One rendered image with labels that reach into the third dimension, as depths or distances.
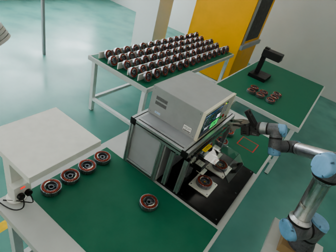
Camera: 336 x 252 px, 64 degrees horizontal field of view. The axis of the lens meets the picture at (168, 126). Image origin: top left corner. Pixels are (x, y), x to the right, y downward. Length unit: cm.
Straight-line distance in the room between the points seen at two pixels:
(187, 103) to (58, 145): 74
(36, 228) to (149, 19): 458
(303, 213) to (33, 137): 135
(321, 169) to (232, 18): 411
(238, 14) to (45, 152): 441
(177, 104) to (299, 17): 542
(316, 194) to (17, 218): 149
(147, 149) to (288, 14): 558
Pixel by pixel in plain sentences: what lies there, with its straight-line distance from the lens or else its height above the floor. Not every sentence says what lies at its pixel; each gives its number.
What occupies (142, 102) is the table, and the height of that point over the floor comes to 55.
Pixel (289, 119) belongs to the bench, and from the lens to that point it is 332.
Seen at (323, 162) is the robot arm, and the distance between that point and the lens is 143.
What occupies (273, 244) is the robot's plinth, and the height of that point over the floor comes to 75.
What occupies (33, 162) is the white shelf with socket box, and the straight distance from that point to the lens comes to 125.
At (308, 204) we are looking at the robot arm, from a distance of 155.
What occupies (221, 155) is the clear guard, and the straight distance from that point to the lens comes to 172.
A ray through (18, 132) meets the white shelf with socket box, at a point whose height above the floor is 121.
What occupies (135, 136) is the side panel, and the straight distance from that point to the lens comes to 177.
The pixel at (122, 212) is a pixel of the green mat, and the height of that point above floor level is 75.
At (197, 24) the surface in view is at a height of 84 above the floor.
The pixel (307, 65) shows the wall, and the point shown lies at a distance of 689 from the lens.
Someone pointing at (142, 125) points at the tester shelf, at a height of 111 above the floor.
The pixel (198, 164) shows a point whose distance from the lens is 181.
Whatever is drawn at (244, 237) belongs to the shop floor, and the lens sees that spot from 282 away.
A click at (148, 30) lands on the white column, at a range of 559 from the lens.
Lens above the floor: 207
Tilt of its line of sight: 34 degrees down
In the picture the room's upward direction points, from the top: 16 degrees clockwise
